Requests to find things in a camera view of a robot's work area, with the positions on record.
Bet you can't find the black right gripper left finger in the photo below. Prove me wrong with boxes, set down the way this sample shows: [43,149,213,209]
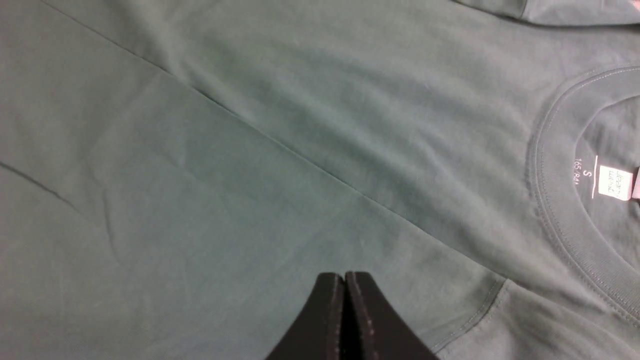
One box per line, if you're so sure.
[267,272,345,360]

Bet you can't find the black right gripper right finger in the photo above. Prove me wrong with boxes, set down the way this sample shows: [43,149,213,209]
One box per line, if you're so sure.
[345,271,437,360]

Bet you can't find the green long-sleeved shirt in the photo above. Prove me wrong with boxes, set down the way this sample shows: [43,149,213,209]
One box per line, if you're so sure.
[1,0,639,360]

